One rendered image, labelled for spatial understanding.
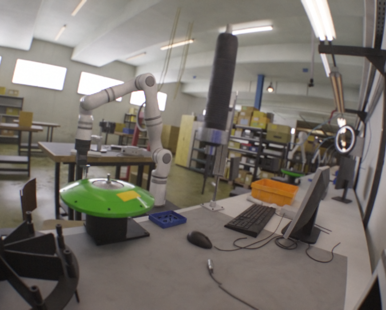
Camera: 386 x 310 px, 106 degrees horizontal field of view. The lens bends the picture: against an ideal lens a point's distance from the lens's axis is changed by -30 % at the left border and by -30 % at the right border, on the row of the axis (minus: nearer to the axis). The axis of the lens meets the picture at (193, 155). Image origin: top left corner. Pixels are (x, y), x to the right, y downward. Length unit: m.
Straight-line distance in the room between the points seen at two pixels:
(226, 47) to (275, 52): 5.92
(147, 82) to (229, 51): 0.75
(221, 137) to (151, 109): 0.79
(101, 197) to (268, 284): 0.53
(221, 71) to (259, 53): 6.11
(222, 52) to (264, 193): 1.23
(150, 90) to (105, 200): 0.65
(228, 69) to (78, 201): 0.48
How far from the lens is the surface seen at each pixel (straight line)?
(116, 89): 1.01
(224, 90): 0.33
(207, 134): 0.31
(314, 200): 0.86
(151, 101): 1.07
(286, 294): 0.63
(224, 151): 0.92
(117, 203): 0.58
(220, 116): 0.32
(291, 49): 6.14
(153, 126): 1.09
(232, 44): 0.35
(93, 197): 0.59
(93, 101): 0.95
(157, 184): 1.17
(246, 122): 6.30
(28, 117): 4.70
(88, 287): 0.54
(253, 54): 6.52
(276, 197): 1.46
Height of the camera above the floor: 1.29
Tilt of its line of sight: 6 degrees down
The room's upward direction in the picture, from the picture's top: 9 degrees clockwise
